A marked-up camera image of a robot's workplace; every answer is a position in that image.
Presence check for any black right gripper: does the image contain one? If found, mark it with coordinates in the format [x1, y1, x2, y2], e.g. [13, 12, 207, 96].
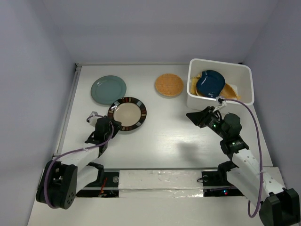
[185, 106, 228, 139]

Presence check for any black rimmed beige plate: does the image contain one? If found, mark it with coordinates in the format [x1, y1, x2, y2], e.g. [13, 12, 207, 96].
[107, 97, 147, 131]

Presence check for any plain orange round plate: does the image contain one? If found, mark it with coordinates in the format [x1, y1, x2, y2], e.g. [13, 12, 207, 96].
[196, 89, 216, 98]

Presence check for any yellow green woven bamboo tray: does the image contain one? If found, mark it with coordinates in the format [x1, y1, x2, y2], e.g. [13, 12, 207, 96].
[190, 77, 198, 96]

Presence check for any dark blue shell shaped plate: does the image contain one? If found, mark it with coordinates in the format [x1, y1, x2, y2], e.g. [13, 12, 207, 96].
[196, 70, 226, 98]

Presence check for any leaf shaped orange woven tray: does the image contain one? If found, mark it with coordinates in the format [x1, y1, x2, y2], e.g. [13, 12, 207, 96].
[191, 74, 241, 101]

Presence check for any round orange woven basket plate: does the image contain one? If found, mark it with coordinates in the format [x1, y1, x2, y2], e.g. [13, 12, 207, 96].
[155, 73, 184, 97]

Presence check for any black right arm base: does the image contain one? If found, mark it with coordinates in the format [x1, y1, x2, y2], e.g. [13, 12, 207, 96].
[197, 161, 243, 197]

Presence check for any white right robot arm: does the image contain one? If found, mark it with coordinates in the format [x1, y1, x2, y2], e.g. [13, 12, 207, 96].
[186, 106, 301, 226]

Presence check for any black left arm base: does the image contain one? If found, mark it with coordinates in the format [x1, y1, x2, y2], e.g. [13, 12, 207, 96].
[76, 162, 119, 198]

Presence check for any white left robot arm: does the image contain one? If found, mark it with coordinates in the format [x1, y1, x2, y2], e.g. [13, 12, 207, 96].
[35, 114, 121, 210]

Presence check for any white plastic bin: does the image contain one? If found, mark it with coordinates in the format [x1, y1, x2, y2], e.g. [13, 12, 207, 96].
[186, 58, 254, 110]

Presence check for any teal round ceramic plate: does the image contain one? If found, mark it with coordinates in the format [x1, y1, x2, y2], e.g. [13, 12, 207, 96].
[90, 75, 127, 105]

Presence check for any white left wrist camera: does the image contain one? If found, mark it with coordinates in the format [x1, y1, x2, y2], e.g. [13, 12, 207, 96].
[86, 111, 99, 123]

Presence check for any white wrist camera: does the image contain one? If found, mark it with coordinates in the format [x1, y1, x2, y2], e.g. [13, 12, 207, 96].
[86, 111, 99, 123]
[213, 96, 227, 112]

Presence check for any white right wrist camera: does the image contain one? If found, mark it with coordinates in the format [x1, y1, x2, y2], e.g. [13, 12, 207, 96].
[213, 96, 227, 112]

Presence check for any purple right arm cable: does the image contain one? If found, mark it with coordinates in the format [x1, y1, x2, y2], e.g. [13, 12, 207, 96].
[220, 98, 264, 218]

